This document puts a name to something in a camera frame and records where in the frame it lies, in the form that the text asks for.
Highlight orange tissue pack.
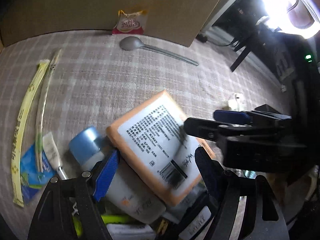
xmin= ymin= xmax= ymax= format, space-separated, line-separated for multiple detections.
xmin=106 ymin=90 xmax=215 ymax=206

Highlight blue green sachet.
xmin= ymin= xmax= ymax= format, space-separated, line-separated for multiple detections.
xmin=20 ymin=144 xmax=56 ymax=204

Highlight lime green bottle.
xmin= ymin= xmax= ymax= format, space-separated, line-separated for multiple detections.
xmin=73 ymin=215 xmax=135 ymax=238

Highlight black table leg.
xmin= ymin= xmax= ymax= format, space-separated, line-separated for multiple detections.
xmin=230 ymin=45 xmax=251 ymax=72

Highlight small white cream tube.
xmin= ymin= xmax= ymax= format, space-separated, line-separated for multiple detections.
xmin=42 ymin=132 xmax=68 ymax=180

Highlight clear wrapped chopsticks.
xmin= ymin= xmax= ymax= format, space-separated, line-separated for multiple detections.
xmin=35 ymin=49 xmax=62 ymax=173

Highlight white bottle blue cap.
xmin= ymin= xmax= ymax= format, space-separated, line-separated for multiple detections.
xmin=69 ymin=126 xmax=166 ymax=224

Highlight yellow chopstick wrapper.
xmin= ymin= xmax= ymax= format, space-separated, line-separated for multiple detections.
xmin=10 ymin=59 xmax=51 ymax=208

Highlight grey metal spoon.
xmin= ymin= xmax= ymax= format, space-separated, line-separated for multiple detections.
xmin=119 ymin=36 xmax=199 ymax=66

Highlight brown cardboard box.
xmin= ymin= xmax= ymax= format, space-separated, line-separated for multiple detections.
xmin=1 ymin=0 xmax=219 ymax=47

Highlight plaid tablecloth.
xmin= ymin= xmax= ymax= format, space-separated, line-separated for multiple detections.
xmin=1 ymin=31 xmax=289 ymax=239

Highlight red yellow creamer sachet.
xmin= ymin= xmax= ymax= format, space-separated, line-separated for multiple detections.
xmin=111 ymin=10 xmax=148 ymax=35

